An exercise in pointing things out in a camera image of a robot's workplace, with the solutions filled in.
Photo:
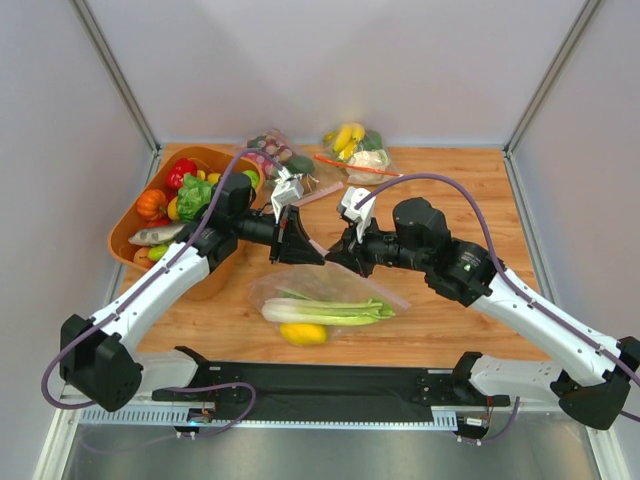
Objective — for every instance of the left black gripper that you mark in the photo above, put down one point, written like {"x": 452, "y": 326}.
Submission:
{"x": 278, "y": 236}

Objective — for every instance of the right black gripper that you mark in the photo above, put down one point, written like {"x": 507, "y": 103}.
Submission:
{"x": 358, "y": 250}

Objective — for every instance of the clear zip bag pink slider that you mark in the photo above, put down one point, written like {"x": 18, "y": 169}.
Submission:
{"x": 330, "y": 283}

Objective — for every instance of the fake green celery stalk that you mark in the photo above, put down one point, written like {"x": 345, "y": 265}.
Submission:
{"x": 294, "y": 310}

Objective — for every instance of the fake yellow lemon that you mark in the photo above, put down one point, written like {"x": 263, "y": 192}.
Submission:
{"x": 303, "y": 334}

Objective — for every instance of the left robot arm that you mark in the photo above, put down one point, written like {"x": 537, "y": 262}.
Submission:
{"x": 99, "y": 356}

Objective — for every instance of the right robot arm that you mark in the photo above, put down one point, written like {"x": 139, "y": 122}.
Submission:
{"x": 585, "y": 374}

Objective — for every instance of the fake lime green fruit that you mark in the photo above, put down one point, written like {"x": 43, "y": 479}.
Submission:
{"x": 253, "y": 177}

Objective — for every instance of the fake green avocado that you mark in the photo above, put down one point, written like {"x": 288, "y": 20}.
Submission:
{"x": 300, "y": 164}

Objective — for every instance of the fake white cauliflower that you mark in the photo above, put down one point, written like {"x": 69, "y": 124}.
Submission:
{"x": 368, "y": 167}

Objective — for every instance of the zip bag with bananas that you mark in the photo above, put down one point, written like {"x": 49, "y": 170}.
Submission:
{"x": 371, "y": 142}

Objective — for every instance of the zip bag with dotted fruit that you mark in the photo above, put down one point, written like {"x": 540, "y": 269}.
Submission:
{"x": 317, "y": 178}

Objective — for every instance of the fake pink dragon fruit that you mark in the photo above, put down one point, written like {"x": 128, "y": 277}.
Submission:
{"x": 273, "y": 146}

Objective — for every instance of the fake yellow banana bunch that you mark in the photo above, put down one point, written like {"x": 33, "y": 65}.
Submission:
{"x": 342, "y": 143}

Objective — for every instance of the fake green lettuce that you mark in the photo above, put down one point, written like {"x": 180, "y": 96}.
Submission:
{"x": 192, "y": 196}

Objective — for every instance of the fake grey fish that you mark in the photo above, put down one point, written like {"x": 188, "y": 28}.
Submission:
{"x": 153, "y": 236}

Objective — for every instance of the fake red bell pepper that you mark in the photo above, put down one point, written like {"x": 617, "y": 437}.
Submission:
{"x": 175, "y": 177}

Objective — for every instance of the fake orange pumpkin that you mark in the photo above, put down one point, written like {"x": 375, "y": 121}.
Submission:
{"x": 151, "y": 205}

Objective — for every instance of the fake peach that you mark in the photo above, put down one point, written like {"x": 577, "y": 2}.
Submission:
{"x": 141, "y": 258}

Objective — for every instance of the orange plastic basket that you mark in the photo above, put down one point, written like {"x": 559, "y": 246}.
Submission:
{"x": 151, "y": 223}

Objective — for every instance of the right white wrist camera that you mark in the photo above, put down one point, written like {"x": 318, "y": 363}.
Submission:
{"x": 355, "y": 207}

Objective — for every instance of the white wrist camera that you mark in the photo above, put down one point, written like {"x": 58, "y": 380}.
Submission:
{"x": 355, "y": 207}
{"x": 287, "y": 190}

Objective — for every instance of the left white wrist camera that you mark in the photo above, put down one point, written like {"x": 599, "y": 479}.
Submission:
{"x": 287, "y": 190}

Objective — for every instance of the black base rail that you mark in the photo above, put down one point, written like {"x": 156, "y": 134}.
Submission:
{"x": 332, "y": 393}

